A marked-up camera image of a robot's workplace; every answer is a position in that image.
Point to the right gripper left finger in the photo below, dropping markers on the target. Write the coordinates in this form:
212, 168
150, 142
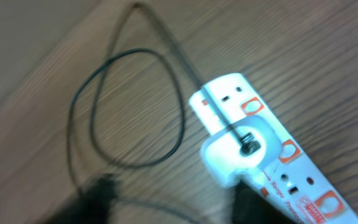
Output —
92, 206

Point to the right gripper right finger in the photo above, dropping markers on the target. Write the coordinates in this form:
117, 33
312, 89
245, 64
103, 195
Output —
250, 208

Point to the white charger adapter plug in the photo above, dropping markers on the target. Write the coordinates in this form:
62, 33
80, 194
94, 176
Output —
227, 161

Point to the white power strip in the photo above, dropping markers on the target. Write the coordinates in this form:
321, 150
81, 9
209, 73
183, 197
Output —
294, 185

